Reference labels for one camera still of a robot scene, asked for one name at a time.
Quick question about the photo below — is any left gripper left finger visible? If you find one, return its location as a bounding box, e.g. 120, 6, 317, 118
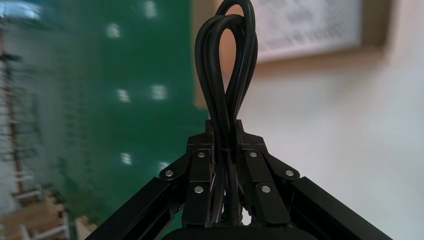
84, 119, 216, 240

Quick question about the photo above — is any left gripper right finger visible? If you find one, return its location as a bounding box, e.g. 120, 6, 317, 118
235, 119, 394, 240

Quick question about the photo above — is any thick black power cable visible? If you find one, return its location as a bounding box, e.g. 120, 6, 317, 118
194, 0, 259, 228

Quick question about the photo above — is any white printed instruction sheet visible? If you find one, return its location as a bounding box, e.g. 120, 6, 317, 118
255, 0, 362, 62

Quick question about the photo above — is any wooden pallet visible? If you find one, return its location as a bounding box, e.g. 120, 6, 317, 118
0, 195, 97, 240

